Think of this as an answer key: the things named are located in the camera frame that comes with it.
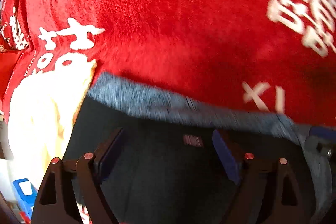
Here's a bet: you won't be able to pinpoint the red blanket with white characters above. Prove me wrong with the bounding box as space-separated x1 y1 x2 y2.
1 0 335 126

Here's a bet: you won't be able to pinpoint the blue plastic stool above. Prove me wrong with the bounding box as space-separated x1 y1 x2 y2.
12 178 38 219

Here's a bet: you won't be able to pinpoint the black pants with grey trim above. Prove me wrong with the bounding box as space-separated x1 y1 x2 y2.
64 73 335 223

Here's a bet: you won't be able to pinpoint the cream yellow cloth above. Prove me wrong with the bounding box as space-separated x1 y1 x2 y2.
8 60 97 188

